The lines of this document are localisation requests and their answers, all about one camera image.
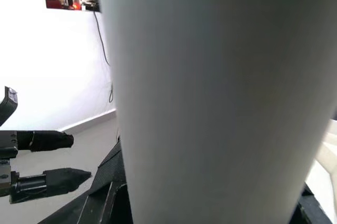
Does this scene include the black wall cable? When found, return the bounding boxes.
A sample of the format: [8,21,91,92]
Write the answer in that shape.
[93,10,115,103]

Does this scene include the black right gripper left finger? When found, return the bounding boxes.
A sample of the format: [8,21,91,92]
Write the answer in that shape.
[39,137,135,224]

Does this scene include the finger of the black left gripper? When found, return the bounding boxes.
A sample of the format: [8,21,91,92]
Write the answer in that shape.
[15,167,92,201]
[17,130,74,152]

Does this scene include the white plastic table top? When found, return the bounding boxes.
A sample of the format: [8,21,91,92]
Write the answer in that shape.
[313,126,337,182]

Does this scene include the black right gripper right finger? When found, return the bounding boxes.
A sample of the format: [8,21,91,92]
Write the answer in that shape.
[289,181,337,224]

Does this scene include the white plastic table leg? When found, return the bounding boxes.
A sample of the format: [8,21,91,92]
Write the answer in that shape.
[96,0,337,224]

